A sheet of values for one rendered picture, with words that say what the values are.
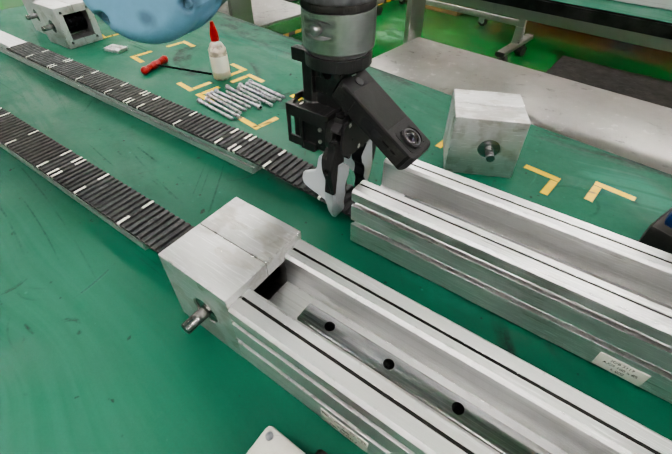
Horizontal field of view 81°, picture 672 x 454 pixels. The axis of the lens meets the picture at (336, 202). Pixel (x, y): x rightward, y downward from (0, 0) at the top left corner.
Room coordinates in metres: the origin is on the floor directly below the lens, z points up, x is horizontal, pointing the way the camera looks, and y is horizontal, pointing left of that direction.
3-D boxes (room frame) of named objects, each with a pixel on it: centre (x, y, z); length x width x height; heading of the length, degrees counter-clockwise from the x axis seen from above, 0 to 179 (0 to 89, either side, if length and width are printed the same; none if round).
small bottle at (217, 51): (0.83, 0.25, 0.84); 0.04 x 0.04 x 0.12
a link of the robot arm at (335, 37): (0.41, 0.00, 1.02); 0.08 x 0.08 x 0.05
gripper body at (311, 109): (0.42, 0.00, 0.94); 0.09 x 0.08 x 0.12; 55
